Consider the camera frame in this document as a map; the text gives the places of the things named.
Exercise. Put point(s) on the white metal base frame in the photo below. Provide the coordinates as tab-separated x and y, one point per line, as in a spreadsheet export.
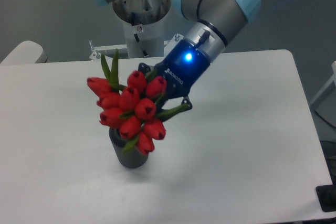
135	52

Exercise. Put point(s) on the white furniture frame right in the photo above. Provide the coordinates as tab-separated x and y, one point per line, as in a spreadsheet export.
324	91

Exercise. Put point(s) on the black box at table edge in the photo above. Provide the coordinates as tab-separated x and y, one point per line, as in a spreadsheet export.
326	197

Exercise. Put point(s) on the white chair armrest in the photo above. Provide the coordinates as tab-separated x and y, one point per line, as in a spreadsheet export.
27	52

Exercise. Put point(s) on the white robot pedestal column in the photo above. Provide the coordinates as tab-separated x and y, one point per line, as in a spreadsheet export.
143	21

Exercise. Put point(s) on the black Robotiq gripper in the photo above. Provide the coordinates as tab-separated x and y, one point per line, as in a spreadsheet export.
181	68

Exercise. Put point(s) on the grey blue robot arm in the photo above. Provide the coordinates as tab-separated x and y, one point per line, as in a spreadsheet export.
216	23

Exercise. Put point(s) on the red tulip bouquet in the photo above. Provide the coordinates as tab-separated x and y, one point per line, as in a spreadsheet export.
134	110

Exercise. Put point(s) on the dark grey ribbed vase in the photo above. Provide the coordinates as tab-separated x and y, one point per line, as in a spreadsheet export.
132	159

